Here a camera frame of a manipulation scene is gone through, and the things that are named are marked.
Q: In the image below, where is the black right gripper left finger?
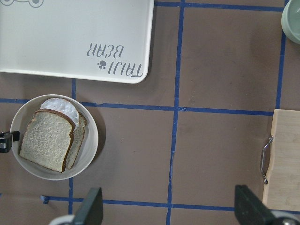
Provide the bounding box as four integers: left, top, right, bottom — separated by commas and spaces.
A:
72, 187, 103, 225

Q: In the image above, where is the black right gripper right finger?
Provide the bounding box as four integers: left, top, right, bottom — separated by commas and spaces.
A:
234, 185, 276, 225

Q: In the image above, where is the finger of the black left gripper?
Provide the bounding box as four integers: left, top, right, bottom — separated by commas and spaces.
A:
0, 131, 20, 153

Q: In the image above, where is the white bread slice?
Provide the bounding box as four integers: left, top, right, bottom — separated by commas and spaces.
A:
19, 109, 75, 173

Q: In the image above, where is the cream round plate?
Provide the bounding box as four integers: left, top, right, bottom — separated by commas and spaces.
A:
10, 94, 98, 180

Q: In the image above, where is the bread slice on plate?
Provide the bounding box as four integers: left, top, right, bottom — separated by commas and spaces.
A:
66, 113, 87, 169

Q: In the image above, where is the wooden cutting board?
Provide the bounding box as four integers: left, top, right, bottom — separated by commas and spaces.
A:
261, 109, 300, 211

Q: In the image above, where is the fried egg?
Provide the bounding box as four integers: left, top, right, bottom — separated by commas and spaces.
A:
40, 98, 79, 130

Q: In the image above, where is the cream bear tray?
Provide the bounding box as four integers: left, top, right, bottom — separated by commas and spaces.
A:
0, 0, 154, 84

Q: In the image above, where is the green bowl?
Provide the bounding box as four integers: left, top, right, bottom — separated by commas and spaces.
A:
281, 0, 300, 44

